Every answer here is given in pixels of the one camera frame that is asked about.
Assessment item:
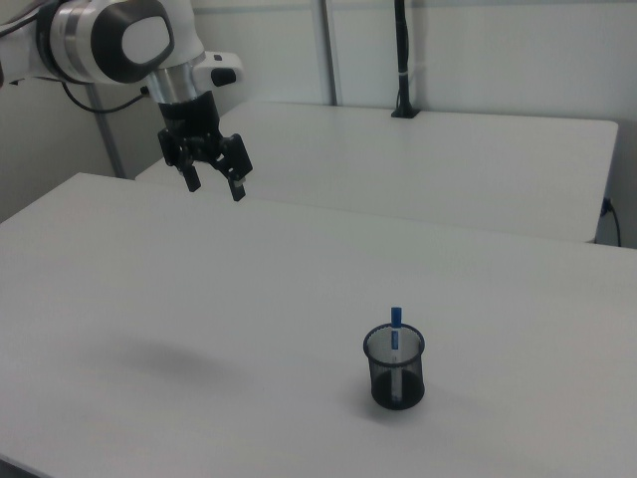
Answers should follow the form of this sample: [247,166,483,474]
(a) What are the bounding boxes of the black wall power cable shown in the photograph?
[602,197,623,246]

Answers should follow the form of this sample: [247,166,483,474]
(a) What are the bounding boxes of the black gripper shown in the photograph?
[157,93,254,203]

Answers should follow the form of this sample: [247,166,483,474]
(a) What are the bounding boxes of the black clamped camera pole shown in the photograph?
[389,0,421,120]

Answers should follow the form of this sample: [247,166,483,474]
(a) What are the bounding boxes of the black mesh pen cup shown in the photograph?
[361,322,428,412]

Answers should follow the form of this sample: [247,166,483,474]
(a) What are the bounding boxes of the grey metal frame post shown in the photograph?
[88,82,126,179]

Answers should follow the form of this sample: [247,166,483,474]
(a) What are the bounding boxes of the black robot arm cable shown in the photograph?
[60,81,151,115]

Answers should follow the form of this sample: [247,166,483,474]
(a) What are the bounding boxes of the blue and white marker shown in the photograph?
[389,306,405,403]

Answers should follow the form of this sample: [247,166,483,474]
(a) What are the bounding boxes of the grey wall panel strip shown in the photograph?
[321,0,345,107]

